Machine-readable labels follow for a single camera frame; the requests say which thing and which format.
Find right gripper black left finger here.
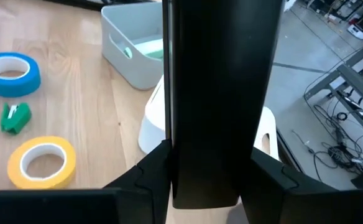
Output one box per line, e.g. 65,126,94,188
103,139,173,224

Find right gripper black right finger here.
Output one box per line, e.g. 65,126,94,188
239,146,338,224

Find black stapler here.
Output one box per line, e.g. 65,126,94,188
162,0,285,210

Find yellow tape roll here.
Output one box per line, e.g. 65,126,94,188
7,136,76,190

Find green mini stapler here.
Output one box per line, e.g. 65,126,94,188
0,102,32,136

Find blue tape roll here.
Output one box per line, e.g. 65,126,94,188
0,52,42,98

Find white plastic bin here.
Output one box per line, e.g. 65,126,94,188
137,74,280,161

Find light grey plastic bin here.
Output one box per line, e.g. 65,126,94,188
101,1,165,91

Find grey table leg base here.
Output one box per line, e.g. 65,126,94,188
303,46,363,138

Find tangled floor cables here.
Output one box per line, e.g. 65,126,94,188
292,102,363,181

